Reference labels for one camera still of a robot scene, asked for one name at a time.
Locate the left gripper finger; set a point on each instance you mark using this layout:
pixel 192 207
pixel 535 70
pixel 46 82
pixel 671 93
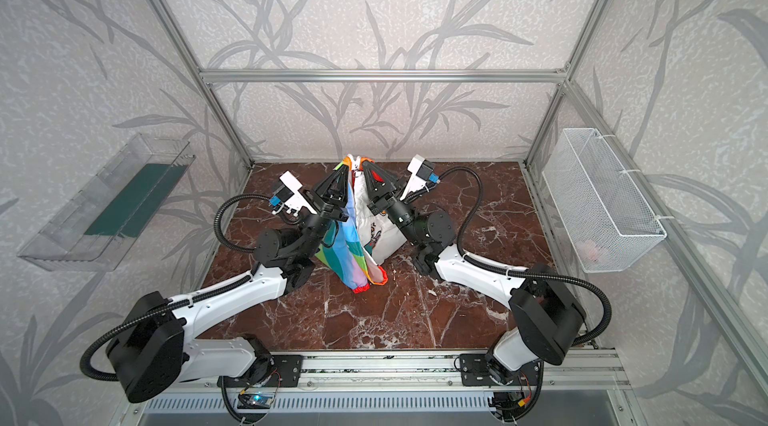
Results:
pixel 341 191
pixel 324 188

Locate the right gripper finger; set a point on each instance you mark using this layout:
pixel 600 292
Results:
pixel 373 182
pixel 393 185

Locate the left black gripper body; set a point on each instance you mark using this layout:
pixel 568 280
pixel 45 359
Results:
pixel 327 207

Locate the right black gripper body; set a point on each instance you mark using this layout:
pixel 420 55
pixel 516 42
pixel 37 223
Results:
pixel 382 198

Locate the rainbow striped kids jacket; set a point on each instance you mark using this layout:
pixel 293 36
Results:
pixel 356 249

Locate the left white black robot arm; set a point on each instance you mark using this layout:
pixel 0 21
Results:
pixel 159 343

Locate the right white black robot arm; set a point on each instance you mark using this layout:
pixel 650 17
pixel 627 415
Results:
pixel 546 315

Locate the left green circuit board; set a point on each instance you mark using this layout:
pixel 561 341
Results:
pixel 254 400

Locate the small pink object in basket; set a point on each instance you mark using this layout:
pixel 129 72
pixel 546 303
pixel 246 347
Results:
pixel 590 252

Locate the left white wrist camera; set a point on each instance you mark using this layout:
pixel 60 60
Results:
pixel 287 196

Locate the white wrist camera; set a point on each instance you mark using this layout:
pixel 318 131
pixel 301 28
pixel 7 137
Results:
pixel 422 176
pixel 287 196

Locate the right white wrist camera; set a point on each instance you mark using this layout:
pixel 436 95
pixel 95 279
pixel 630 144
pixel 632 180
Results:
pixel 422 176

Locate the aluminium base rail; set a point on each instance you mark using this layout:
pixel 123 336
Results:
pixel 380 370

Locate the aluminium cage frame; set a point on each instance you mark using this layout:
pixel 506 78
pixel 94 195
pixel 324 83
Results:
pixel 742 337

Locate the white wire mesh basket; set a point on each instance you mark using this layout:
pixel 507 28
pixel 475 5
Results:
pixel 597 199

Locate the right circuit board with wires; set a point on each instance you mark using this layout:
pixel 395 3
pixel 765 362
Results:
pixel 510 407

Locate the clear plastic wall tray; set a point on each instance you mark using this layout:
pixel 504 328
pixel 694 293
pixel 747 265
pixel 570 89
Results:
pixel 95 230

